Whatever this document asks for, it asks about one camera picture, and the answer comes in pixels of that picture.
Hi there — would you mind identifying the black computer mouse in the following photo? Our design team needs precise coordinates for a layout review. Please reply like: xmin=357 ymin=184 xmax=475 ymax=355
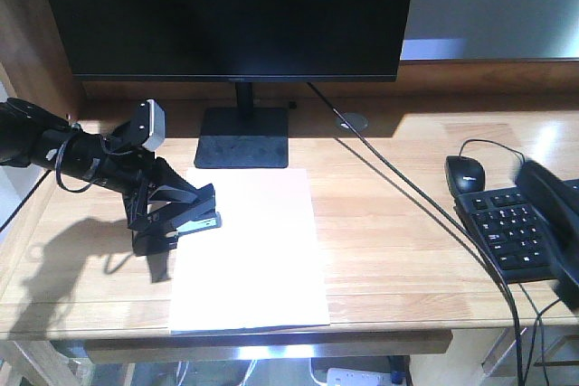
xmin=444 ymin=138 xmax=526 ymax=198

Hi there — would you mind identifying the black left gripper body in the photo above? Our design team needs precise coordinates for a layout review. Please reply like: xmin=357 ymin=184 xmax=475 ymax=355
xmin=92 ymin=135 xmax=156 ymax=199

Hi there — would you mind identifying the grey desk cable grommet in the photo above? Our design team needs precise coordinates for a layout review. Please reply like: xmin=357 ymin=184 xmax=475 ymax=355
xmin=335 ymin=112 xmax=369 ymax=131

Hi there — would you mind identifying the black orange stapler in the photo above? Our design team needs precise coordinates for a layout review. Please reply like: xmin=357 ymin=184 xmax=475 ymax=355
xmin=147 ymin=186 xmax=222 ymax=251

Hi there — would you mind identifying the white power strip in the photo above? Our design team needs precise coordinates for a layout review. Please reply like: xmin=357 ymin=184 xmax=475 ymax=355
xmin=309 ymin=356 xmax=408 ymax=385

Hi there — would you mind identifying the white paper sheet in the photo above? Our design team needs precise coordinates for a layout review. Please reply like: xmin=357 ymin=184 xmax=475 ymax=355
xmin=168 ymin=168 xmax=330 ymax=334

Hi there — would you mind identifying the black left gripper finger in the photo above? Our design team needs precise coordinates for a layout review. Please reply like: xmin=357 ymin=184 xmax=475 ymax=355
xmin=124 ymin=187 xmax=170 ymax=283
xmin=151 ymin=157 xmax=213 ymax=204

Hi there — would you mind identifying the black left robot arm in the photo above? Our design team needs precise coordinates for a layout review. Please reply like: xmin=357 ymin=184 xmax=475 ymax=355
xmin=1 ymin=98 xmax=221 ymax=257

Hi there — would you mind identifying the black monitor cable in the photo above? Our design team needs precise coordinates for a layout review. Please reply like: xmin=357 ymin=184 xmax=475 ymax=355
xmin=306 ymin=81 xmax=526 ymax=386

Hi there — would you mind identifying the black keyboard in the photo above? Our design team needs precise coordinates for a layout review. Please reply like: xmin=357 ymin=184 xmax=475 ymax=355
xmin=455 ymin=186 xmax=554 ymax=283

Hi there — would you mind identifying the black computer monitor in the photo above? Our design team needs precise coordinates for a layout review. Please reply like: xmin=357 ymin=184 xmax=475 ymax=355
xmin=49 ymin=0 xmax=411 ymax=168

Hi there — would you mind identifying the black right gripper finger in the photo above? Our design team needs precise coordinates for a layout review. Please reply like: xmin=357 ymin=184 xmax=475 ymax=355
xmin=515 ymin=160 xmax=578 ymax=309

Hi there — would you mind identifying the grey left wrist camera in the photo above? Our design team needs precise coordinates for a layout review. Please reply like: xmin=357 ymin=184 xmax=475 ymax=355
xmin=110 ymin=99 xmax=166 ymax=153

